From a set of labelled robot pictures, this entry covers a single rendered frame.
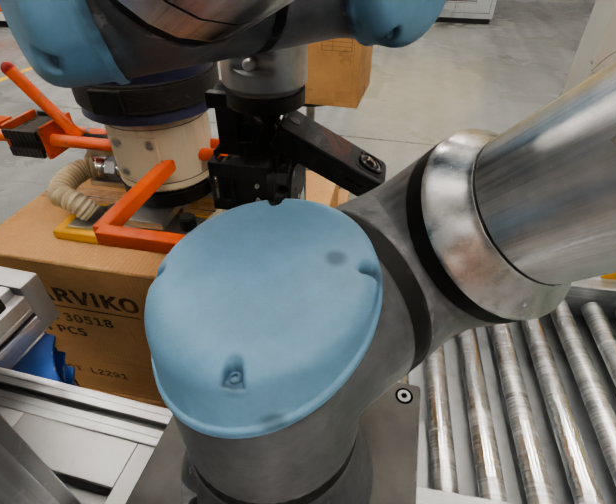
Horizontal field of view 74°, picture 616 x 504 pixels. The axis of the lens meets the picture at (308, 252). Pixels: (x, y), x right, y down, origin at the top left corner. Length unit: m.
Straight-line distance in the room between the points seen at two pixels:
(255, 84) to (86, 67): 0.18
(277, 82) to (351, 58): 1.83
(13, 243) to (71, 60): 0.72
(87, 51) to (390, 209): 0.17
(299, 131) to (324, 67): 1.84
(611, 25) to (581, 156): 1.56
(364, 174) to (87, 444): 0.41
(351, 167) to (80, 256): 0.54
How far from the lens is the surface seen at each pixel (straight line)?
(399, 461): 0.40
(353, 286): 0.18
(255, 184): 0.41
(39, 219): 0.94
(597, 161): 0.19
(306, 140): 0.38
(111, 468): 0.53
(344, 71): 2.20
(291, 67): 0.36
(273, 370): 0.17
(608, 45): 1.76
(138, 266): 0.74
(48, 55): 0.20
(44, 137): 0.89
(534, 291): 0.24
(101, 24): 0.19
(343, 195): 1.63
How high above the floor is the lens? 1.40
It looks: 39 degrees down
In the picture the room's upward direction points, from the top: straight up
